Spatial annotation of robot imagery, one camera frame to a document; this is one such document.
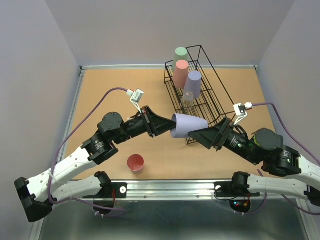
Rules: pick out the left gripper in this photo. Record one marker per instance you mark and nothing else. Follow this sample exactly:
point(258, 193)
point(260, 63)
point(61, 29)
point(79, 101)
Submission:
point(155, 125)

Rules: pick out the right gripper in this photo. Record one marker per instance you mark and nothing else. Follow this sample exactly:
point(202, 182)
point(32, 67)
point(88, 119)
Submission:
point(216, 135)

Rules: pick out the small lavender plastic cup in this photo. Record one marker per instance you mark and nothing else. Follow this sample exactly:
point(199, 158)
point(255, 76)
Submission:
point(186, 124)

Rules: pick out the clear plastic cup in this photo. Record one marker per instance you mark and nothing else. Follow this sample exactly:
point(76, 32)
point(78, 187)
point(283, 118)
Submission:
point(187, 100)

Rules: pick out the red plastic cup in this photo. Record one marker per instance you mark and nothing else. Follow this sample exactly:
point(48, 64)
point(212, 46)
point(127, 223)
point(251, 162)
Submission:
point(136, 163)

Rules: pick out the black wire dish rack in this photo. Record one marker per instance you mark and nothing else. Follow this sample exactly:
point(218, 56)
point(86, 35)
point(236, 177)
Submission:
point(214, 103)

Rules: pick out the salmon pink plastic cup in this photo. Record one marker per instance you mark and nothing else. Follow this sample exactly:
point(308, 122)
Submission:
point(180, 73)

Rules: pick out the large lavender plastic cup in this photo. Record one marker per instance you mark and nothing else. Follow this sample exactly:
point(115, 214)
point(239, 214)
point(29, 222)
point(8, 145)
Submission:
point(193, 83)

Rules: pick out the mint green plastic cup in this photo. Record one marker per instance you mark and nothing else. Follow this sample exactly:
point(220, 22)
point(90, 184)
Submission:
point(181, 53)

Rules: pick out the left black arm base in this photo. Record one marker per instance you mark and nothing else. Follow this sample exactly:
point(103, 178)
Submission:
point(117, 190)

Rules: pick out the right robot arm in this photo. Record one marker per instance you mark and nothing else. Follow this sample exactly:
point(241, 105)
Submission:
point(292, 174)

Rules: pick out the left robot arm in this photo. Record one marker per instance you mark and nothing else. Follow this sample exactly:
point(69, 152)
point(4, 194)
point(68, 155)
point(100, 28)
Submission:
point(38, 194)

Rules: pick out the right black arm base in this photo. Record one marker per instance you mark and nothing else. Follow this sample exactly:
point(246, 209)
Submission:
point(229, 189)

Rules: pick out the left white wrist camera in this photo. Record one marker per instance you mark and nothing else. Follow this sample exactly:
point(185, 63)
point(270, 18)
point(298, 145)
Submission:
point(135, 97)

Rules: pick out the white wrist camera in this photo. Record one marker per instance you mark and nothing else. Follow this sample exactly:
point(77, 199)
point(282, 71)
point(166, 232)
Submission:
point(135, 97)
point(241, 111)

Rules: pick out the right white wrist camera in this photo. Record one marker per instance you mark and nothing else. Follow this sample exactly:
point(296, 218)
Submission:
point(241, 111)

